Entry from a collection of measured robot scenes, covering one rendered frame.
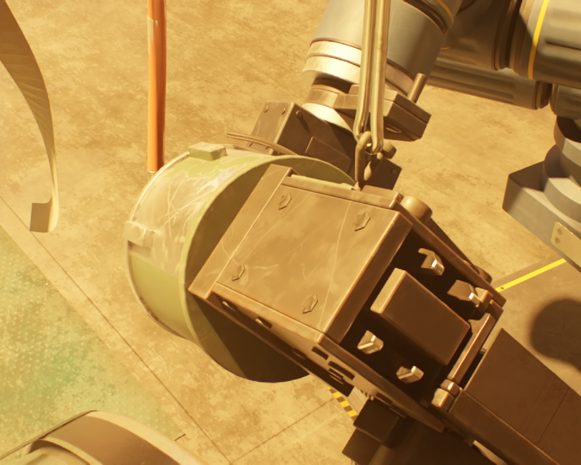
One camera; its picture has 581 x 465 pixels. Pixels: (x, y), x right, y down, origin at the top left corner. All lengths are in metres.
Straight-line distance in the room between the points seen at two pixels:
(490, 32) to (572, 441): 0.50
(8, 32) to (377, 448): 0.67
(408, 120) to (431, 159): 2.38
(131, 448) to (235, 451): 1.59
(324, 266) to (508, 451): 0.14
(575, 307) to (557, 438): 1.60
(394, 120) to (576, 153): 0.83
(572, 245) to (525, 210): 0.12
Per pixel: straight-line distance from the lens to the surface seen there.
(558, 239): 1.59
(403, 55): 0.75
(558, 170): 1.59
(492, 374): 0.46
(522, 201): 1.63
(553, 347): 2.00
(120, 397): 2.32
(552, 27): 0.91
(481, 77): 1.48
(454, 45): 0.94
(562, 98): 1.47
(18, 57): 1.05
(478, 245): 2.76
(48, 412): 2.33
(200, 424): 2.24
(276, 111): 0.75
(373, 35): 0.44
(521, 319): 2.05
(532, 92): 1.47
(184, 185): 0.57
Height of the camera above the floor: 1.77
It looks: 40 degrees down
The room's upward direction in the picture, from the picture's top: straight up
